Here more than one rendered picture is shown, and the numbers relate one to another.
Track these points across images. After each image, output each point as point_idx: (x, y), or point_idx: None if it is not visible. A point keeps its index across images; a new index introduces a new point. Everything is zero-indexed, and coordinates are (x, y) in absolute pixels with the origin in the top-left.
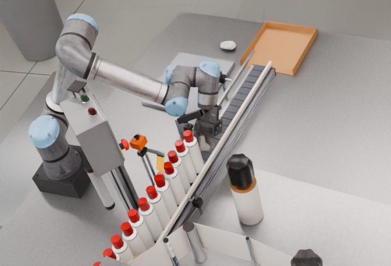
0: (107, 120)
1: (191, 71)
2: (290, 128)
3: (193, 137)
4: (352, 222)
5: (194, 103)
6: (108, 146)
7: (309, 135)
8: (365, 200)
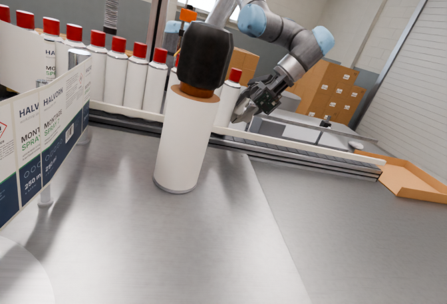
0: None
1: (301, 27)
2: (340, 207)
3: (237, 80)
4: None
5: (285, 132)
6: None
7: (357, 231)
8: None
